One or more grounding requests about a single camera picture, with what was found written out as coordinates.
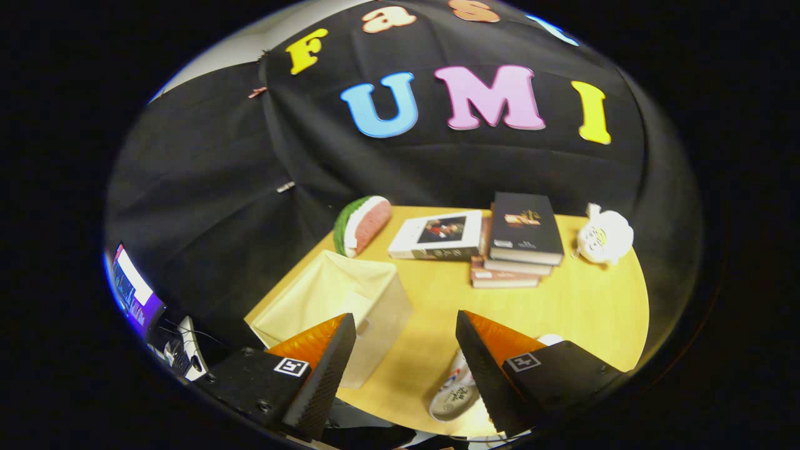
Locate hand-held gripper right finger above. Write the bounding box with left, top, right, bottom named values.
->
left=455, top=310, right=626, bottom=438

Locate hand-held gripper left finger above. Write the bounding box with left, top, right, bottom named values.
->
left=203, top=312, right=357, bottom=441

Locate beige fabric storage box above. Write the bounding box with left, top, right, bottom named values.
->
left=244, top=250, right=414, bottom=389

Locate reddish brown book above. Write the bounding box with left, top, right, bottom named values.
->
left=470, top=255, right=541, bottom=289

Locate white book with portrait cover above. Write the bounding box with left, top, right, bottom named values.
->
left=387, top=210, right=483, bottom=261

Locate black hardcover book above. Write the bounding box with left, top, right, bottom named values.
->
left=488, top=192, right=565, bottom=266

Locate watermelon slice toy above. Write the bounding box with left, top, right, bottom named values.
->
left=332, top=195, right=393, bottom=258

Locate white plush toy yellow face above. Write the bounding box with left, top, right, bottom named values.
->
left=572, top=203, right=635, bottom=266

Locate computer monitor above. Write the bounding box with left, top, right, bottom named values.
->
left=111, top=244, right=164, bottom=335

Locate white device with cables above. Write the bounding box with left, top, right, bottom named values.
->
left=164, top=316, right=208, bottom=382

